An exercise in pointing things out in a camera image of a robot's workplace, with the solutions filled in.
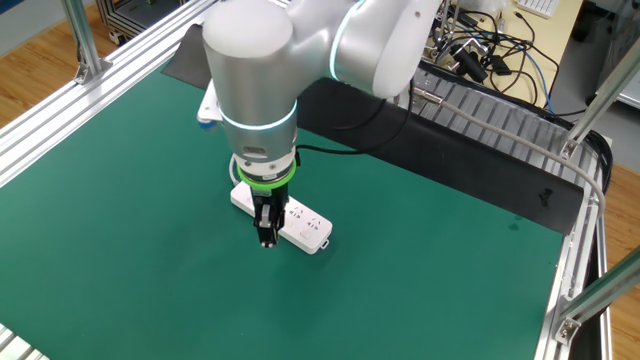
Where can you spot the aluminium frame post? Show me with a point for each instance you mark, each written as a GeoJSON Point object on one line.
{"type": "Point", "coordinates": [605, 92]}
{"type": "Point", "coordinates": [80, 30]}
{"type": "Point", "coordinates": [600, 292]}

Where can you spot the long aluminium table rail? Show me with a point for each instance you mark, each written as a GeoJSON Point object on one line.
{"type": "Point", "coordinates": [75, 100]}

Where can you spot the slatted aluminium table section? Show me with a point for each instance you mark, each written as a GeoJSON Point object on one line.
{"type": "Point", "coordinates": [15, 347]}

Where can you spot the striped aluminium frame cart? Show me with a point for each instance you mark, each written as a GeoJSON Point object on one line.
{"type": "Point", "coordinates": [125, 22]}

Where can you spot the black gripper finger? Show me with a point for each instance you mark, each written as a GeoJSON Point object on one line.
{"type": "Point", "coordinates": [270, 232]}
{"type": "Point", "coordinates": [283, 214]}

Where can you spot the silver metal clamp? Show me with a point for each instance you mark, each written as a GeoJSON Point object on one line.
{"type": "Point", "coordinates": [467, 45]}

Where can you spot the white four-socket power strip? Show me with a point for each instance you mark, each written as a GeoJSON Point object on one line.
{"type": "Point", "coordinates": [310, 227]}

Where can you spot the white keyboard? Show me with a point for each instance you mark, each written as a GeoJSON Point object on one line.
{"type": "Point", "coordinates": [540, 7]}

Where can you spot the dark grey cabinet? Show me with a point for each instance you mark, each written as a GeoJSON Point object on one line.
{"type": "Point", "coordinates": [620, 25]}

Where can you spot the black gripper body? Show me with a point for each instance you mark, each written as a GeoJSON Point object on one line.
{"type": "Point", "coordinates": [275, 195]}

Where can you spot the black foam pad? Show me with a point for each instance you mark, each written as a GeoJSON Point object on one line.
{"type": "Point", "coordinates": [450, 160]}

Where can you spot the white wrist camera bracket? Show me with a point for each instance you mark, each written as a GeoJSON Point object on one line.
{"type": "Point", "coordinates": [207, 107]}

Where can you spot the aluminium side rail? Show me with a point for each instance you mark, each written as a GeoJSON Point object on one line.
{"type": "Point", "coordinates": [555, 310]}

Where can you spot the small black power adapter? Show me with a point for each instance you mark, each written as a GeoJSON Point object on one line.
{"type": "Point", "coordinates": [500, 65]}

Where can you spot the yellow wooden desk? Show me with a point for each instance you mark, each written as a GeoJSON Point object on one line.
{"type": "Point", "coordinates": [550, 35]}

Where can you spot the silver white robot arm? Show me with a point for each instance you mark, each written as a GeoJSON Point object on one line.
{"type": "Point", "coordinates": [250, 65]}

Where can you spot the green table mat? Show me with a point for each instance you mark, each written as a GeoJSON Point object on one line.
{"type": "Point", "coordinates": [150, 250]}

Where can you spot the slatted aluminium base plate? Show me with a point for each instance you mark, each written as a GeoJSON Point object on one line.
{"type": "Point", "coordinates": [500, 117]}

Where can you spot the large black power adapter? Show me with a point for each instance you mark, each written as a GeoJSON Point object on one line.
{"type": "Point", "coordinates": [470, 65]}

